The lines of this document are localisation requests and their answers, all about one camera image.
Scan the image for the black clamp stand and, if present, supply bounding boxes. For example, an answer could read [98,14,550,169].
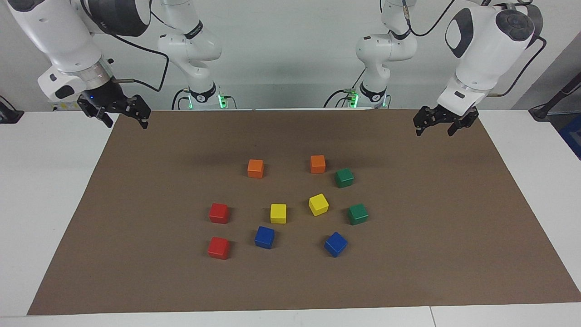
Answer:
[0,95,24,124]

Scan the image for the green wooden block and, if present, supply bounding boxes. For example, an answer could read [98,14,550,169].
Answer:
[348,203,369,226]
[335,168,355,188]

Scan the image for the black tripod stand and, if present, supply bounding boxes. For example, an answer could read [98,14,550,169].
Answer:
[529,73,581,121]

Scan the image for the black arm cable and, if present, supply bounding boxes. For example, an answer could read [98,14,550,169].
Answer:
[402,0,547,97]
[82,0,170,92]

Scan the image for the blue box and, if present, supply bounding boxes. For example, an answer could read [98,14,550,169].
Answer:
[559,114,581,160]

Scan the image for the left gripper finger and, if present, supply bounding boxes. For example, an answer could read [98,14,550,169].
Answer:
[413,107,438,137]
[447,111,479,137]

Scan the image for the blue wooden block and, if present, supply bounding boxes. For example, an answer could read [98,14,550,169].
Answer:
[324,232,349,258]
[254,226,276,250]

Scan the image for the white labelled box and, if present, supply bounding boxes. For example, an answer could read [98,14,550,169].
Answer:
[48,101,87,112]

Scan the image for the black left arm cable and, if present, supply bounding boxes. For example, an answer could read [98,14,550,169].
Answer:
[402,0,547,97]

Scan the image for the brown table mat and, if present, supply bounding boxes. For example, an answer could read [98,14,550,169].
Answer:
[27,109,581,315]

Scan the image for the red wooden block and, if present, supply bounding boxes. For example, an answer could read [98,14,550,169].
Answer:
[207,237,231,260]
[209,203,230,224]

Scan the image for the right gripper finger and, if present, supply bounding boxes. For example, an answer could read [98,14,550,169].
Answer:
[77,96,114,129]
[119,95,152,130]

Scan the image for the black base cable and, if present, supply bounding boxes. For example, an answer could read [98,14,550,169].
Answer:
[172,89,236,110]
[323,68,366,109]

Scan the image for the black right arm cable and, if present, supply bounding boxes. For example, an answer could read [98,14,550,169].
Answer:
[82,0,170,92]

